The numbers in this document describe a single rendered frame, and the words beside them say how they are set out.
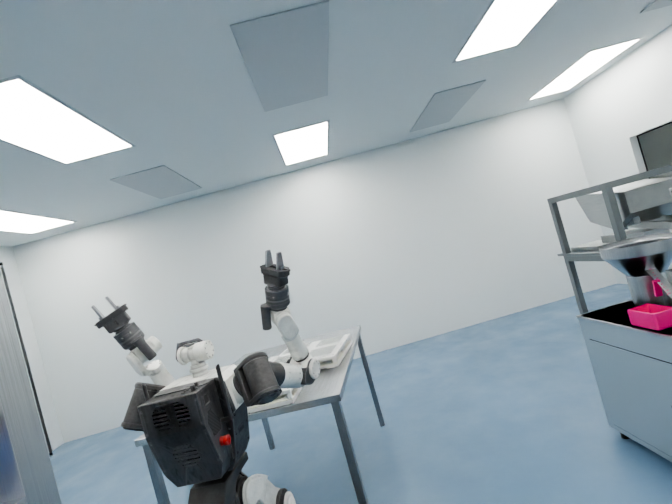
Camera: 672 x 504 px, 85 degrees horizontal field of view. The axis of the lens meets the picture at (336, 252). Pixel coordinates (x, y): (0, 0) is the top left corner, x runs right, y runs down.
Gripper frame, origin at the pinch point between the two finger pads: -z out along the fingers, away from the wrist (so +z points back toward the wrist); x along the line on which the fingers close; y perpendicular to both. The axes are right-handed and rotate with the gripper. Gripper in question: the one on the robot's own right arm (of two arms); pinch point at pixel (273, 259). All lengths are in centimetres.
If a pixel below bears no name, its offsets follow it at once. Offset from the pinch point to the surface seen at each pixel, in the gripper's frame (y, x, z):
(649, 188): 256, -124, 4
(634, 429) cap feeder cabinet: 135, -129, 119
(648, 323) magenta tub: 123, -122, 50
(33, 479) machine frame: -81, -25, 8
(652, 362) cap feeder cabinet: 121, -127, 69
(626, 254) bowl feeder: 153, -111, 26
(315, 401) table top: 22, 3, 79
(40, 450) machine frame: -79, -22, 6
